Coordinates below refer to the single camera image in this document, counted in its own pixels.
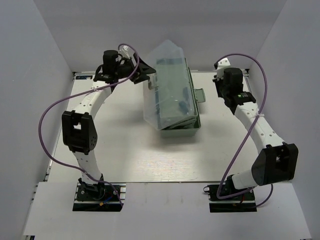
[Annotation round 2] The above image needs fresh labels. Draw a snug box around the green plastic toolbox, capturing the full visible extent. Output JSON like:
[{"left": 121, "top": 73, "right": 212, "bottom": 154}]
[{"left": 143, "top": 40, "right": 206, "bottom": 138}]

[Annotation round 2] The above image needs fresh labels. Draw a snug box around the left blue table sticker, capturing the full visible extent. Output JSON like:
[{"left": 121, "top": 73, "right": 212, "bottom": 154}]
[{"left": 75, "top": 75, "right": 93, "bottom": 80}]

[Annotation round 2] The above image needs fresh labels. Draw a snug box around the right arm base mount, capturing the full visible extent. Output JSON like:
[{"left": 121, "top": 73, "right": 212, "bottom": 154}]
[{"left": 203, "top": 184, "right": 257, "bottom": 213}]

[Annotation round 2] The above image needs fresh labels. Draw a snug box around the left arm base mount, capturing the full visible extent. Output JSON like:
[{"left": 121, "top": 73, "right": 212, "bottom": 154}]
[{"left": 72, "top": 178, "right": 126, "bottom": 212}]

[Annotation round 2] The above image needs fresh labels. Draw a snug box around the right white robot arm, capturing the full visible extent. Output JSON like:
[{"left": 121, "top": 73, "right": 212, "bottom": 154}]
[{"left": 212, "top": 56, "right": 299, "bottom": 200}]

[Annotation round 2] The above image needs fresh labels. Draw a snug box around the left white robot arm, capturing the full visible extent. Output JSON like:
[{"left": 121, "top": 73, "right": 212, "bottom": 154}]
[{"left": 61, "top": 50, "right": 156, "bottom": 200}]

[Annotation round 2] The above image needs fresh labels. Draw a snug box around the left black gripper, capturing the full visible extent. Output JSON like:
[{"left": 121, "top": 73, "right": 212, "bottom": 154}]
[{"left": 114, "top": 52, "right": 156, "bottom": 84}]

